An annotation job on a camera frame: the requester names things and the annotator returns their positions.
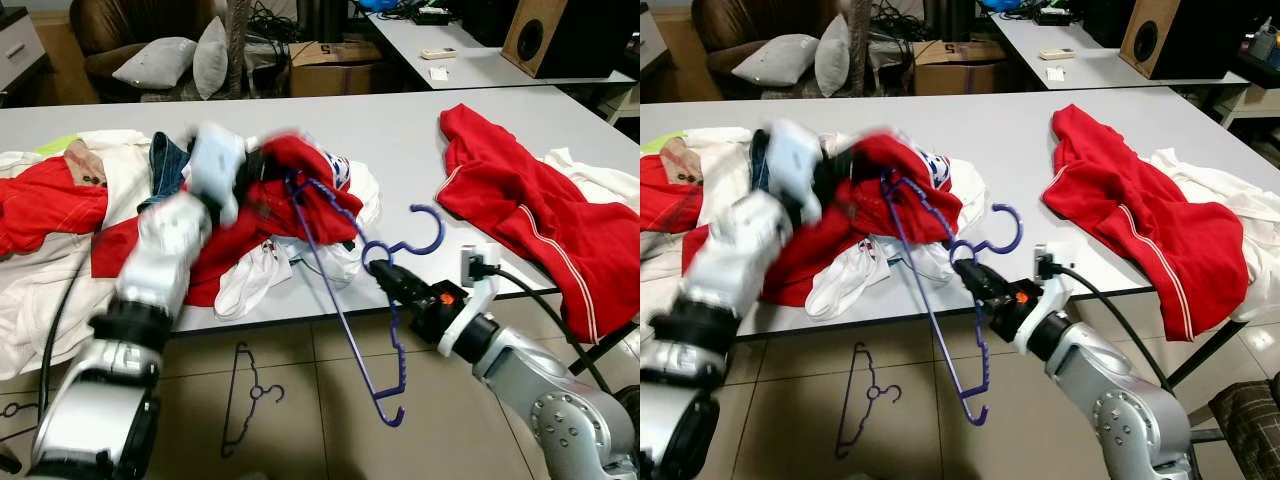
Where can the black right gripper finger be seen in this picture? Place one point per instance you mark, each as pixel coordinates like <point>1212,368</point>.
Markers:
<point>392,288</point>
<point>975,269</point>
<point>398,272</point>
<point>969,284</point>

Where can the purple clothes hanger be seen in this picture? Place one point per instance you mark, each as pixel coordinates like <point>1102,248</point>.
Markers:
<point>850,405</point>
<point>985,365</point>
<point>233,405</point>
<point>399,365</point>

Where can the plain red garment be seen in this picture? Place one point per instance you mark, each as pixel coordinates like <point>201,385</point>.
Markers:
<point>240,250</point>
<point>665,195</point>
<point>50,205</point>
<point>850,255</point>

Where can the red garment white stripes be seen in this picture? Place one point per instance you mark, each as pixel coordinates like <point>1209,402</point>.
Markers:
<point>1130,200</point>
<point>520,200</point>

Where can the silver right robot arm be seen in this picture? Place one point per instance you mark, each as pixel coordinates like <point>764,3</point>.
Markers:
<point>1130,410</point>
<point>560,400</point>

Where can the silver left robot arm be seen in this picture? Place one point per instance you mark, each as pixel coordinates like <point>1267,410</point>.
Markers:
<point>740,260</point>
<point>90,410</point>

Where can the blue denim garment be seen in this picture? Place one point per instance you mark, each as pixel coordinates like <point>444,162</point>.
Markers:
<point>165,170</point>
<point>755,170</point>

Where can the narrow grey pillow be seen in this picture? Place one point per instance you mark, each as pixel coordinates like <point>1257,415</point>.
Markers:
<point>210,58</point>
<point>832,55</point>

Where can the cardboard box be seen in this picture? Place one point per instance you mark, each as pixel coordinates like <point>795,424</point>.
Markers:
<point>960,70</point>
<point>335,72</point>

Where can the wide grey pillow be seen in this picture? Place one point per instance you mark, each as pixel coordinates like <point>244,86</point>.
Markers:
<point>775,60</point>
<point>155,62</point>

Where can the white table black legs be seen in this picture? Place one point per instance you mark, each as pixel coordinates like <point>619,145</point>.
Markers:
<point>1000,130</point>
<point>400,130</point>

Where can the brown leather armchair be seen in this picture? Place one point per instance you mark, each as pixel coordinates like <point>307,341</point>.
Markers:
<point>745,18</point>
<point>130,20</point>

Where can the yellow green cloth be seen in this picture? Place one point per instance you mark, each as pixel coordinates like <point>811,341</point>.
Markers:
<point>57,145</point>
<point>658,140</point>

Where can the small white box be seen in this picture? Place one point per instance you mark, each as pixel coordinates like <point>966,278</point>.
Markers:
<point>438,73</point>
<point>1055,73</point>

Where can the white crumpled garment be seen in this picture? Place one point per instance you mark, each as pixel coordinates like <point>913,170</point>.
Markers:
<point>600,180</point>
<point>1230,190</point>

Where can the blue flat item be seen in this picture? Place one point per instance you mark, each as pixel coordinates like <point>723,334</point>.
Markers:
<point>390,5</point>
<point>1010,5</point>

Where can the beige remote control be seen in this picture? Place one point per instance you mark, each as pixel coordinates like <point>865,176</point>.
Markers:
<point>436,53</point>
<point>1056,53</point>

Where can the long grey table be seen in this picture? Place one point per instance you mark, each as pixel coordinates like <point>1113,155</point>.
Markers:
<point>1090,62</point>
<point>470,65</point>

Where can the white drawer cabinet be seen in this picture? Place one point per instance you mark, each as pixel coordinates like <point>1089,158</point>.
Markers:
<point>20,50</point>
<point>652,40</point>

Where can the brown black wooden speaker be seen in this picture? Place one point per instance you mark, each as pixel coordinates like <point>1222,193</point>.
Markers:
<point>560,35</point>
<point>1190,35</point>

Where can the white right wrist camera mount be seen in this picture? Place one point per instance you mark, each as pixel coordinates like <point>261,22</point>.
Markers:
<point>1033,328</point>
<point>458,332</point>

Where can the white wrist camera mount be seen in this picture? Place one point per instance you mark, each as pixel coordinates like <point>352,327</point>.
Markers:
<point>215,165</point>
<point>458,332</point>
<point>1033,328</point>
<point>795,165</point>

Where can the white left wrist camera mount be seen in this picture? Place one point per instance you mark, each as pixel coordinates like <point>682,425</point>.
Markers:
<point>215,165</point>
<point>795,165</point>

